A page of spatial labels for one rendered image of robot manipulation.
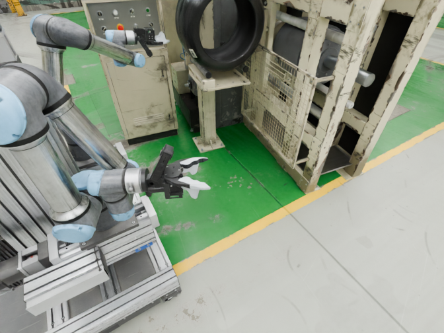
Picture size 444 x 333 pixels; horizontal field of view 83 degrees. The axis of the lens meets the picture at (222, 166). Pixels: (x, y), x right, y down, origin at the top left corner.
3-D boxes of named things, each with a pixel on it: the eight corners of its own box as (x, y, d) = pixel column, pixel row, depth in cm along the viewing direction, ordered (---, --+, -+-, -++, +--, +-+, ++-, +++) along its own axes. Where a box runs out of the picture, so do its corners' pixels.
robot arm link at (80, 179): (115, 188, 103) (105, 163, 94) (107, 215, 93) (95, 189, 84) (85, 190, 102) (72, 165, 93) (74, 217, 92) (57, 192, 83)
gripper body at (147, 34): (155, 30, 146) (134, 30, 142) (156, 46, 151) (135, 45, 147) (152, 27, 151) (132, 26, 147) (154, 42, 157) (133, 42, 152)
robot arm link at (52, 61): (54, 137, 125) (45, 12, 104) (36, 128, 130) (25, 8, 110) (76, 133, 135) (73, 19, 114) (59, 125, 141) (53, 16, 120)
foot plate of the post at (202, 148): (192, 138, 267) (191, 135, 265) (215, 133, 275) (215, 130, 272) (200, 153, 249) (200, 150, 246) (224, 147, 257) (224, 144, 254)
